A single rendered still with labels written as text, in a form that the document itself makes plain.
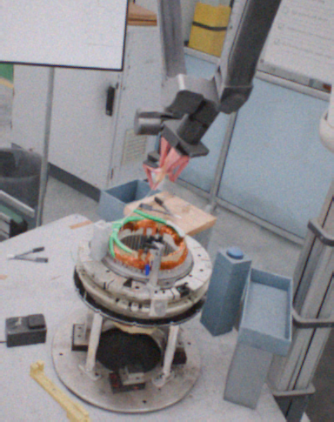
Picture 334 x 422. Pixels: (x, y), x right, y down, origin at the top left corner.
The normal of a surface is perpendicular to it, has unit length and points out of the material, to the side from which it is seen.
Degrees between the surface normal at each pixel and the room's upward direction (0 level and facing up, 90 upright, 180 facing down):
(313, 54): 90
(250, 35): 125
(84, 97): 90
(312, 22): 90
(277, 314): 0
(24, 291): 0
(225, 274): 90
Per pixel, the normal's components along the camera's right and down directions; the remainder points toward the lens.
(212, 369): 0.18, -0.88
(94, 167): -0.60, 0.26
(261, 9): 0.07, 0.89
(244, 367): -0.22, 0.40
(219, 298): -0.83, 0.11
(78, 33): 0.44, 0.36
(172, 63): 0.21, 0.39
